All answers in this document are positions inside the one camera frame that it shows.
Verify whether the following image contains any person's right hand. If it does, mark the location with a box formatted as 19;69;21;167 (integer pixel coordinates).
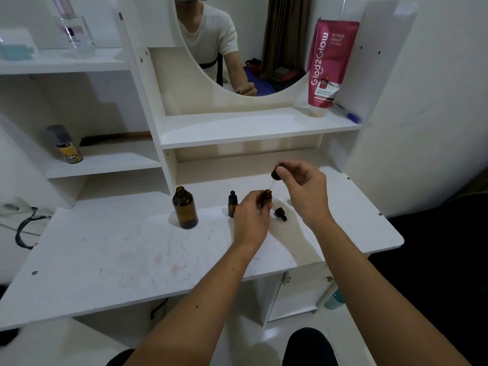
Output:
275;160;333;228

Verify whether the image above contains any person's left hand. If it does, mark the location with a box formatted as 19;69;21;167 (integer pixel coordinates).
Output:
233;190;273;248

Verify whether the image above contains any black bulb glass dropper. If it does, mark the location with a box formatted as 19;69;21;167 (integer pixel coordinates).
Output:
267;163;286;192

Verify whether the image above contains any person's left forearm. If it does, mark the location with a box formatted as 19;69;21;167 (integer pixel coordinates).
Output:
124;240;264;366

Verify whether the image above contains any person's right forearm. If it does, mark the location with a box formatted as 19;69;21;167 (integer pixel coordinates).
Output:
308;219;471;366

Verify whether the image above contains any white vanity desk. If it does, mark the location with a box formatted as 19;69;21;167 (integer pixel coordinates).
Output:
0;0;419;333

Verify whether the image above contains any large amber glass bottle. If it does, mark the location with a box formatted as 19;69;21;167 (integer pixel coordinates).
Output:
172;186;199;230

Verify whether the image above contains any white cabinet door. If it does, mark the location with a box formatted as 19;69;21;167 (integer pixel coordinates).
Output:
267;263;337;323

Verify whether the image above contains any blue pen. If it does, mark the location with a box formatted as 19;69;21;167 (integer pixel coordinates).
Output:
333;103;361;125

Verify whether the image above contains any teal bottle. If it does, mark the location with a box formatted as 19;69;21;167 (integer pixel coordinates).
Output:
324;287;346;311

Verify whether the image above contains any pink cosmetic tube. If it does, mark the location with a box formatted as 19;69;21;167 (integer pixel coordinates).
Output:
307;18;360;118

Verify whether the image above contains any curved mirror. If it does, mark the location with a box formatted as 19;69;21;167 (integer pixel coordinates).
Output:
173;0;318;98

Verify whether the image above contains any person's right leg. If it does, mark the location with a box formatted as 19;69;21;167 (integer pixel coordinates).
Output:
281;327;339;366

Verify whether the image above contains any person's leg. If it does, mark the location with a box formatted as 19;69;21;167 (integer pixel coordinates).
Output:
281;327;339;366
105;348;136;366

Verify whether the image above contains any brown comb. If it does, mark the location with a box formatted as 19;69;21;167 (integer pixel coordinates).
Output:
79;131;154;147

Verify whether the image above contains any person's left leg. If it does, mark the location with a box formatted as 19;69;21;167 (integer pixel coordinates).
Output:
105;348;136;366

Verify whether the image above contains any yellow label spray can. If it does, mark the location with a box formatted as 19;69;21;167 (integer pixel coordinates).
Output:
45;124;84;164

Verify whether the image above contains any clear glass perfume bottle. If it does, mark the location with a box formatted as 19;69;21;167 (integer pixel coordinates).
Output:
49;0;97;58

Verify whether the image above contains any teal box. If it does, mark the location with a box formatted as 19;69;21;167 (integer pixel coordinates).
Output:
0;28;41;62

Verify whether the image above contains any black strap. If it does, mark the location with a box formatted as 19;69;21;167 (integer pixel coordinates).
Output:
14;207;52;251

